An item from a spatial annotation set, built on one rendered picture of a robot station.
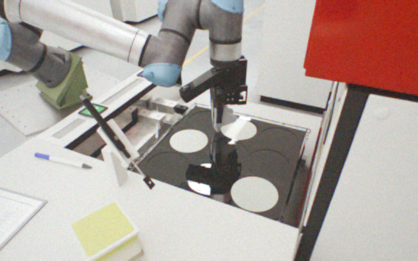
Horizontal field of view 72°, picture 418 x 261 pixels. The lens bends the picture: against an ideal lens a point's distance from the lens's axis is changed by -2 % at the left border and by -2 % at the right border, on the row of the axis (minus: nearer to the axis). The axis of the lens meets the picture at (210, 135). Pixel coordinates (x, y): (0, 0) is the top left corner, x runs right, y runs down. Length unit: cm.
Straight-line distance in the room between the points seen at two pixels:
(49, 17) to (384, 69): 58
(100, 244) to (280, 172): 43
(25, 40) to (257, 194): 87
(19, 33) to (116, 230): 83
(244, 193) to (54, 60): 82
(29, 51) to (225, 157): 74
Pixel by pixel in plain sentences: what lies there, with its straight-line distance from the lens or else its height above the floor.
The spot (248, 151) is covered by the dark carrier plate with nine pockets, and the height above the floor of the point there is 90.
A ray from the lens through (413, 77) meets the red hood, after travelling 36.
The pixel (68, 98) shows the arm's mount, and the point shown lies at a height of 85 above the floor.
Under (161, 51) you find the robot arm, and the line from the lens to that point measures 64.
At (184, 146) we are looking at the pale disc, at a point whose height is 90.
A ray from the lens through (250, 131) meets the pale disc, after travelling 81.
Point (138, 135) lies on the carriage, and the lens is 85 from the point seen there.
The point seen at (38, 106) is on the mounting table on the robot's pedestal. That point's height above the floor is 82.
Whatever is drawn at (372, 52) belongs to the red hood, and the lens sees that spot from 34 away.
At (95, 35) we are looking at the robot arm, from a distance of 65.
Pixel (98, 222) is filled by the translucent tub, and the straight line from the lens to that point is 45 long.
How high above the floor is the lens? 137
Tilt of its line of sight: 36 degrees down
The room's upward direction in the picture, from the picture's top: straight up
